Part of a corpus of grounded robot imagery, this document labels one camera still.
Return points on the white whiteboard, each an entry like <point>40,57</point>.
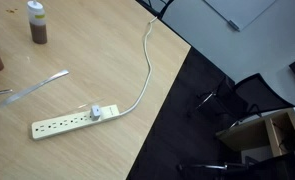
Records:
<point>240,10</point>

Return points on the white charger plug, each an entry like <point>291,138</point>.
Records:
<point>95,112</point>

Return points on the silver butter knife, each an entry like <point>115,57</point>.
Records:
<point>33,87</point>

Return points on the wooden shelf cabinet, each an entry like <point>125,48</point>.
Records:
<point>250,133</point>

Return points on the grey whiteboard eraser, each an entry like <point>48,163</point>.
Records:
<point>233,25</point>

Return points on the cream power strip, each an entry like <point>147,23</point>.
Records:
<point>60,125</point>

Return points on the black office chair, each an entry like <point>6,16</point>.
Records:
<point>263,93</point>
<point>160,8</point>

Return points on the brown sauce squeeze bottle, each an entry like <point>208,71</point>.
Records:
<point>38,31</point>

